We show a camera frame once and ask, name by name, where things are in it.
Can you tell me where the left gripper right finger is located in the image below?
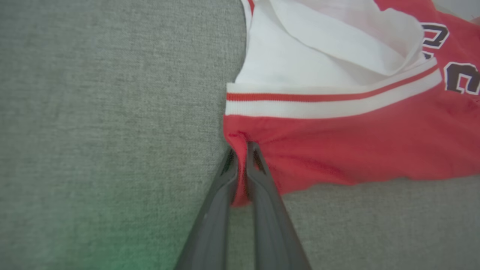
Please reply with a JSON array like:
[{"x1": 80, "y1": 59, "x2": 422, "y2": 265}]
[{"x1": 246, "y1": 142, "x2": 312, "y2": 270}]

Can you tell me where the red white basketball jersey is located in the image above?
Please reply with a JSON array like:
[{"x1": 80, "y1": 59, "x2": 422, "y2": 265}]
[{"x1": 223, "y1": 0, "x2": 480, "y2": 207}]

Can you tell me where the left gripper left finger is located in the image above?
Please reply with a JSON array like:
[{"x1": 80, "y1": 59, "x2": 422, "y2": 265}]
[{"x1": 174, "y1": 148, "x2": 239, "y2": 270}]

